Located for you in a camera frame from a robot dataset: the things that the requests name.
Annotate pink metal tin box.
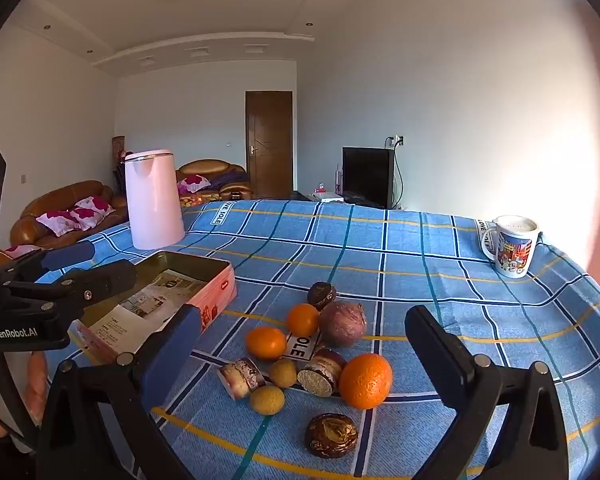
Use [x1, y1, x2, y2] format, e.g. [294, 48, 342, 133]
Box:
[69, 251, 238, 367]

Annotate pink electric kettle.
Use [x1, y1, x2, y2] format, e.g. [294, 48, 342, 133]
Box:
[124, 149, 186, 251]

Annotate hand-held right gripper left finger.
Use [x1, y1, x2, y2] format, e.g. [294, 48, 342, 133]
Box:
[36, 304, 203, 480]

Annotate person's left hand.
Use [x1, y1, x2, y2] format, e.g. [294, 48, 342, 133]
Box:
[0, 350, 49, 440]

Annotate dark round chocolate pastry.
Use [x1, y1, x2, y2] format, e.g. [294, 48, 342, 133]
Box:
[307, 282, 338, 311]

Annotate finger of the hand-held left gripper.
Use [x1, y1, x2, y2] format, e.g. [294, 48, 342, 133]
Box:
[0, 241, 97, 286]
[2, 260, 137, 318]

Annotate glossy brown round pastry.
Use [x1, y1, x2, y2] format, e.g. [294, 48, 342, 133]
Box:
[304, 413, 359, 459]

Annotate brown leather armchair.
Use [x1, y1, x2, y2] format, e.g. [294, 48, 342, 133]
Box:
[176, 159, 255, 207]

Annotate small orange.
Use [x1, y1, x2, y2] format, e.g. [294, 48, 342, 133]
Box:
[286, 303, 321, 337]

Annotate blue plaid tablecloth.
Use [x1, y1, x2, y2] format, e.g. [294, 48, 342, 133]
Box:
[32, 199, 600, 480]

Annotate white pink floral pillow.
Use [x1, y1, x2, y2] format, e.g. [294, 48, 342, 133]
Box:
[176, 175, 212, 196]
[36, 210, 83, 237]
[70, 196, 116, 231]

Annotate seeded roll pastry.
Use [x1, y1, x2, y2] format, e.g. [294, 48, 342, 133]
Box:
[297, 347, 348, 397]

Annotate cream roll pastry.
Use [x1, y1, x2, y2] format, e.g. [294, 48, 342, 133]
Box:
[218, 357, 266, 401]

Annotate medium orange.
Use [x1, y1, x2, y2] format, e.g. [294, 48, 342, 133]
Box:
[245, 326, 288, 362]

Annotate white printed mug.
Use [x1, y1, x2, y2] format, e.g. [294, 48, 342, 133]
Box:
[481, 215, 542, 279]

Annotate purple passion fruit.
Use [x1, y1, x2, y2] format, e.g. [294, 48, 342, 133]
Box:
[318, 300, 368, 348]

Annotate black television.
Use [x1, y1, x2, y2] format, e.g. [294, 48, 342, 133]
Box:
[342, 147, 396, 209]

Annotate large orange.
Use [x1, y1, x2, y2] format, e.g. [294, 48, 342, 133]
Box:
[338, 353, 394, 410]

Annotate dark brown interior door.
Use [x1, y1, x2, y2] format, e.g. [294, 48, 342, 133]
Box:
[245, 90, 294, 199]

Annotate printed paper leaflet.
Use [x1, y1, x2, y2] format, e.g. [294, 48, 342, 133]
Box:
[87, 269, 203, 347]

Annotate yellow-brown longan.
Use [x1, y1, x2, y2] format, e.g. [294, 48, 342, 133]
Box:
[268, 358, 299, 389]
[250, 385, 286, 416]

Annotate brown leather sofa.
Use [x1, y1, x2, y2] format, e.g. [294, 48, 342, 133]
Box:
[10, 180, 130, 251]

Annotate black power cable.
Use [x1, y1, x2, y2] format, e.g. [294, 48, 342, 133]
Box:
[393, 145, 405, 209]

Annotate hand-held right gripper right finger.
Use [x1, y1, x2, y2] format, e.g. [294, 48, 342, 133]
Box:
[404, 305, 571, 480]

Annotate tall dark floor vase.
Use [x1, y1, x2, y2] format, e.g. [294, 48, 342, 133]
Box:
[112, 135, 129, 192]

